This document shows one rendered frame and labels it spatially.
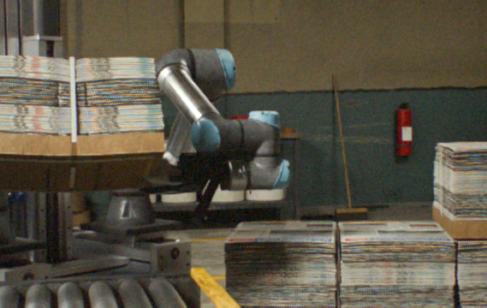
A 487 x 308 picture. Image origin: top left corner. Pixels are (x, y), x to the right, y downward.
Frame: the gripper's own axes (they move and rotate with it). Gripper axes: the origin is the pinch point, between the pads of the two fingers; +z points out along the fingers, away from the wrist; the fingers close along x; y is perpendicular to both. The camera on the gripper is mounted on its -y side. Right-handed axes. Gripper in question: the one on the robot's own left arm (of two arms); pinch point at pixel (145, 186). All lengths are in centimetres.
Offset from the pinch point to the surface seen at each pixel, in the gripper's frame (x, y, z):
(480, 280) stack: -2, -26, -83
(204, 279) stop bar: 24.5, -26.8, -8.2
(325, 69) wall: -603, 287, -263
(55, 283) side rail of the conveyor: 8.8, -23.4, 21.3
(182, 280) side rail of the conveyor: 8.9, -24.2, -6.2
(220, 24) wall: -580, 326, -152
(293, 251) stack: -12.0, -15.0, -38.3
